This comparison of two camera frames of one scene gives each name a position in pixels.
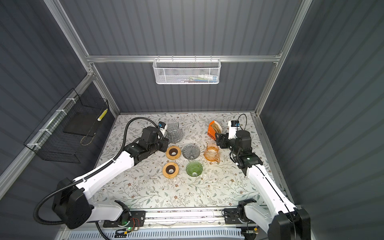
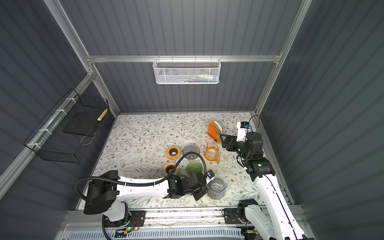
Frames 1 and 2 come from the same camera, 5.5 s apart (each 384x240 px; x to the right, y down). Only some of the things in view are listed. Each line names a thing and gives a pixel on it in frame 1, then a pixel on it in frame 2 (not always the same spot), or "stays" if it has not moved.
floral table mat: (194, 171) stays
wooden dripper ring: (170, 170) stays
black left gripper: (164, 141) → (203, 192)
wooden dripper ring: (172, 149) stays
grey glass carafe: (175, 134) → (217, 189)
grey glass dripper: (191, 151) stays
